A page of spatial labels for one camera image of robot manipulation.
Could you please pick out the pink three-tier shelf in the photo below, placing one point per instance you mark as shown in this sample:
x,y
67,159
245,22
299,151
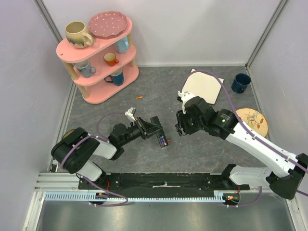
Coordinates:
x,y
94,89

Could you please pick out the black remote control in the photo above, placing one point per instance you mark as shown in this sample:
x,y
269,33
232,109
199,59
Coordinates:
x,y
159,134

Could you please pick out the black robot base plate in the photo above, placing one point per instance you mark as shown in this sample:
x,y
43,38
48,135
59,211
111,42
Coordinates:
x,y
167,184

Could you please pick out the light blue mug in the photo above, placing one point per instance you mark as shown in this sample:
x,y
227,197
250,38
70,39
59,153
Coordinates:
x,y
122,45

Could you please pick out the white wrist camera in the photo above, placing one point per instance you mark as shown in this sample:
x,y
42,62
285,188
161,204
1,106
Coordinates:
x,y
130,114
188,100

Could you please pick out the round wooden bird plate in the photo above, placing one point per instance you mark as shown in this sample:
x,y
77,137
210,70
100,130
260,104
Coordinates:
x,y
254,119

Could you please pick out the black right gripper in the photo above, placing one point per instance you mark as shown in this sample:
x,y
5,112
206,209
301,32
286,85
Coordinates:
x,y
184,121

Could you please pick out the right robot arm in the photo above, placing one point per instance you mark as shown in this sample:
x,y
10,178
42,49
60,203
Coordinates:
x,y
283,171

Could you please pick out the pink dotted plate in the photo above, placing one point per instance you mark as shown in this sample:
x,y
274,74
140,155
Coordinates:
x,y
108,25

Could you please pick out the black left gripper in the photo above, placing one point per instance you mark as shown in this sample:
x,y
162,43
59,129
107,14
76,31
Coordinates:
x,y
144,127

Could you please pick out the grey blue mug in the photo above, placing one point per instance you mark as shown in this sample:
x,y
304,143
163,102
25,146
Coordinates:
x,y
85,69

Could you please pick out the dark teal mug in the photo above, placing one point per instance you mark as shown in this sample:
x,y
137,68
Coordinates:
x,y
117,77

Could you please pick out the navy blue mug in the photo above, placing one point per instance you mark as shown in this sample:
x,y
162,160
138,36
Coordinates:
x,y
240,83

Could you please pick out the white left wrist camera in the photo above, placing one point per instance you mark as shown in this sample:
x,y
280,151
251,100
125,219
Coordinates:
x,y
130,114

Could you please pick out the brown ceramic bowl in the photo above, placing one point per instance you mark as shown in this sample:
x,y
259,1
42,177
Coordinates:
x,y
66,133

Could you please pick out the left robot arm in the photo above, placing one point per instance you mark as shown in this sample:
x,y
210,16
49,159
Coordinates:
x,y
74,151

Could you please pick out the orange mug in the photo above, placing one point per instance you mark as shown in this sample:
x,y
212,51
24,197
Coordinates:
x,y
111,59

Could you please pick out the beige ceramic mug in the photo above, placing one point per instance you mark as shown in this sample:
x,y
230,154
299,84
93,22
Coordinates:
x,y
78,35

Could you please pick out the white square plate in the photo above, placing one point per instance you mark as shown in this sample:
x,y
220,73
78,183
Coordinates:
x,y
204,86

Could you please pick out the slotted cable duct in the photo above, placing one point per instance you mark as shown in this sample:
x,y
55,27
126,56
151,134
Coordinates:
x,y
95,197

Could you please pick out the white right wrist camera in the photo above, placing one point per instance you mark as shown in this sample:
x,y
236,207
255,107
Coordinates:
x,y
188,100

